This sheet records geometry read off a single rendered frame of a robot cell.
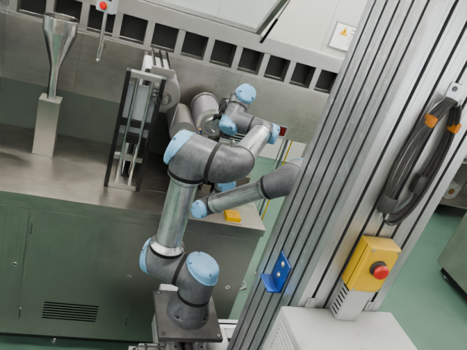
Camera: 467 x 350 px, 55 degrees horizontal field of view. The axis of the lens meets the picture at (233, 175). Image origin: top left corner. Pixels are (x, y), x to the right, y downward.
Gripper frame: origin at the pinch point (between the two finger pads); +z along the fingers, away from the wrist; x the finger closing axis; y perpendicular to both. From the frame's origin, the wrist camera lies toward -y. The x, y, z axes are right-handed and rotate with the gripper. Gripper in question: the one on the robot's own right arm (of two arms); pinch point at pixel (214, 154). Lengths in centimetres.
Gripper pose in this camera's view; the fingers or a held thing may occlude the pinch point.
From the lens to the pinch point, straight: 220.2
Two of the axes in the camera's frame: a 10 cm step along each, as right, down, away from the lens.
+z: -1.9, -4.7, 8.6
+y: 2.9, -8.7, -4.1
